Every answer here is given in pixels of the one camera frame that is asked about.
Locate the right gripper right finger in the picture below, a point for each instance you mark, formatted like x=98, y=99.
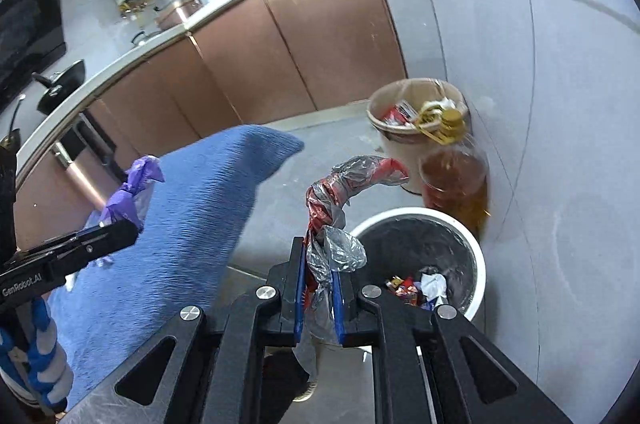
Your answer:
x=355, y=325

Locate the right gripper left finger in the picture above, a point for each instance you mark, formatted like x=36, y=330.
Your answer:
x=285, y=327

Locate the clear plastic bag red tie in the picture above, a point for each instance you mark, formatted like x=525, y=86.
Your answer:
x=329, y=246

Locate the purple plastic wrapper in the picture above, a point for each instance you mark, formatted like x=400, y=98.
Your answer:
x=132, y=199

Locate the white round trash bin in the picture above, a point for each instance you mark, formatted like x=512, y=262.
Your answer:
x=408, y=241

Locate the kitchen counter with brown cabinets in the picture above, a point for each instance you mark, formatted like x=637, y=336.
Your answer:
x=235, y=62

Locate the small candy wrappers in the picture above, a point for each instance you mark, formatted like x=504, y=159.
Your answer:
x=428, y=291

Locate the blue terry table cloth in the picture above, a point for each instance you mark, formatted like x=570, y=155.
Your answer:
x=194, y=223

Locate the cooking oil bottle yellow cap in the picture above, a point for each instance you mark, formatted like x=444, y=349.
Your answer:
x=454, y=174

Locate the black wok pan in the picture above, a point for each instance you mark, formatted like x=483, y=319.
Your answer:
x=59, y=86

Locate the beige waste basket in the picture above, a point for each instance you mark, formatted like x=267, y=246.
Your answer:
x=404, y=112

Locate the black range hood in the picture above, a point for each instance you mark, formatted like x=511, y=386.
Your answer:
x=32, y=39

